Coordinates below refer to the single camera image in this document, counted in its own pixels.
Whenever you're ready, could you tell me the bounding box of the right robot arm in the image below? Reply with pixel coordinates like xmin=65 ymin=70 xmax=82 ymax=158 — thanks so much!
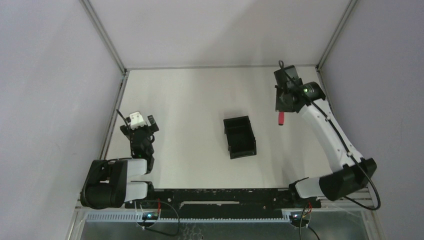
xmin=274 ymin=60 xmax=382 ymax=211

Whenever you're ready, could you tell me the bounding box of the black plastic bin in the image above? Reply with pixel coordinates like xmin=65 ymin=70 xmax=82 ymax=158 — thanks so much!
xmin=223 ymin=115 xmax=257 ymax=160

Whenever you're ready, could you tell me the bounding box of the left black cable loop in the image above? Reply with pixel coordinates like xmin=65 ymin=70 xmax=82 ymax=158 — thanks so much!
xmin=134 ymin=198 xmax=181 ymax=238

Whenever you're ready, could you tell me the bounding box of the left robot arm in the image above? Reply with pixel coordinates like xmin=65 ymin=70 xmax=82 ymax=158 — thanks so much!
xmin=79 ymin=111 xmax=159 ymax=210

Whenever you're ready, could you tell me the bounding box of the grey cable duct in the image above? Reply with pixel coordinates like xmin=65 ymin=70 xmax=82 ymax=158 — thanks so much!
xmin=85 ymin=211 xmax=292 ymax=223

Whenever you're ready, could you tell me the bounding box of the right black base cable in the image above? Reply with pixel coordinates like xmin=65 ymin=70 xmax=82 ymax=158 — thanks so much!
xmin=291 ymin=198 xmax=322 ymax=240

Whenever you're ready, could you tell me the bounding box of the red-handled screwdriver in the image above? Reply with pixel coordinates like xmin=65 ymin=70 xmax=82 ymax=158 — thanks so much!
xmin=278 ymin=111 xmax=285 ymax=126

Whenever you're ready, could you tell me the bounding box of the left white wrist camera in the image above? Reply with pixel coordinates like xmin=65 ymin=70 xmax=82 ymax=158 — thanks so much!
xmin=128 ymin=111 xmax=147 ymax=130

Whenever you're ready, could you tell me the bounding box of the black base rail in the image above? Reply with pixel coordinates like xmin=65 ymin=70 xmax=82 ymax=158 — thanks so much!
xmin=124 ymin=188 xmax=322 ymax=220

